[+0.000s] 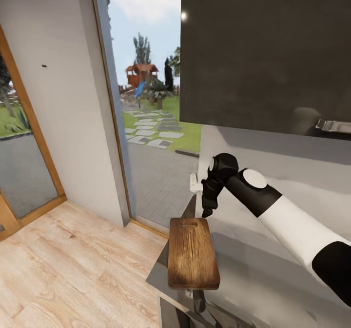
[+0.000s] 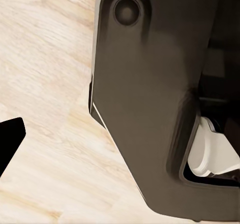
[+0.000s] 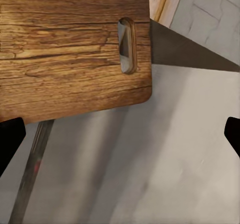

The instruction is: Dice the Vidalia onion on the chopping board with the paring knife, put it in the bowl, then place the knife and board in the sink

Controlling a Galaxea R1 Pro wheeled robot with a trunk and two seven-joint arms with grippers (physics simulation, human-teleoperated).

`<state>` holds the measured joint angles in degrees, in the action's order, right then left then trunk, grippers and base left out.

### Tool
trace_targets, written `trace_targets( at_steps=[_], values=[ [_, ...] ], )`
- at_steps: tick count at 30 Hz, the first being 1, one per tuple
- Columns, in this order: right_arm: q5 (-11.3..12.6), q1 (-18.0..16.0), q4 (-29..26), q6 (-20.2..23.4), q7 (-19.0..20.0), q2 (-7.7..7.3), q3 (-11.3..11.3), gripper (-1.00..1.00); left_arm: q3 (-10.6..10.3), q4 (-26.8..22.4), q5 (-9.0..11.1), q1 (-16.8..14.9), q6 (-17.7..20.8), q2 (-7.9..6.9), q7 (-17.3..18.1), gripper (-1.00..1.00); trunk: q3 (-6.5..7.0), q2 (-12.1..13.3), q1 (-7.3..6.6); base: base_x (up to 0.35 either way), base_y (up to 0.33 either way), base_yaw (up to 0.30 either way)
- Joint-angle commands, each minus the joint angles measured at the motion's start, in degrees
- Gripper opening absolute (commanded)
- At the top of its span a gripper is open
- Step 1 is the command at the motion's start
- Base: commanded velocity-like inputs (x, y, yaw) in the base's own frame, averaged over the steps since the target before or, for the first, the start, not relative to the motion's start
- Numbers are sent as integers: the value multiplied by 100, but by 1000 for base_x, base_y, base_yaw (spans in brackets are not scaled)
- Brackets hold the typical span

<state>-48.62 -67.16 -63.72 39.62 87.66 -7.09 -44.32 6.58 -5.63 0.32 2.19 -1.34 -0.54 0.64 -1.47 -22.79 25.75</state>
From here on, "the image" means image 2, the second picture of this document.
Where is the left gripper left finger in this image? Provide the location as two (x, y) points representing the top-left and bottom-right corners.
(0, 117), (26, 177)

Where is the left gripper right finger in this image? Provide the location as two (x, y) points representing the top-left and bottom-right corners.
(224, 117), (240, 157)

